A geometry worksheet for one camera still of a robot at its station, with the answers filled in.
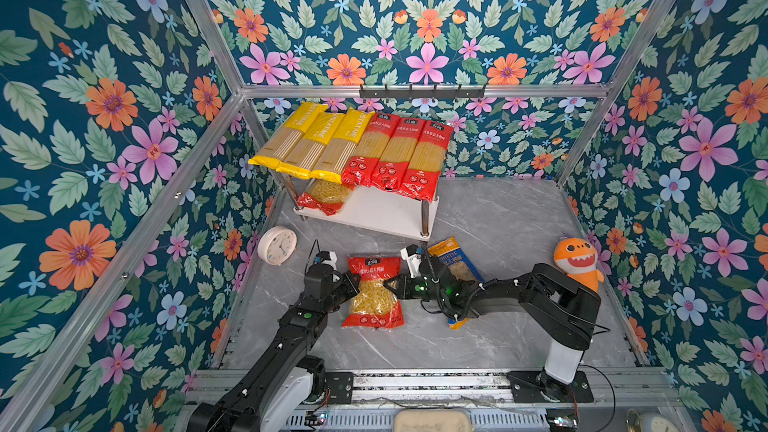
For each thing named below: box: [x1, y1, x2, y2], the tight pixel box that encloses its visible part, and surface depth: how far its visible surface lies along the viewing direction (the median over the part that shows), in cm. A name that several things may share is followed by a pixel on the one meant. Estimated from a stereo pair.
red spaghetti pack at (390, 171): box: [371, 116, 426, 192], surface depth 76 cm
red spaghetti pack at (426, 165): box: [398, 120, 454, 202], surface depth 75 cm
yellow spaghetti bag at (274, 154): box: [248, 101, 328, 170], surface depth 80 cm
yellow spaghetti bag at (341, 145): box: [309, 107, 375, 184], surface depth 79 cm
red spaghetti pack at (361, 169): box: [342, 112, 400, 188], surface depth 77 cm
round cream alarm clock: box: [257, 225, 298, 266], surface depth 93 cm
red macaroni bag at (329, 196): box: [297, 178, 355, 216], surface depth 103 cm
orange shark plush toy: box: [553, 237, 604, 293], surface depth 90 cm
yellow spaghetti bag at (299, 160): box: [276, 113, 345, 179], surface depth 80 cm
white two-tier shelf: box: [271, 168, 439, 240], surface depth 102 cm
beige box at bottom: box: [394, 409, 475, 432], surface depth 67 cm
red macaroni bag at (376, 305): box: [342, 253, 405, 329], surface depth 83 cm
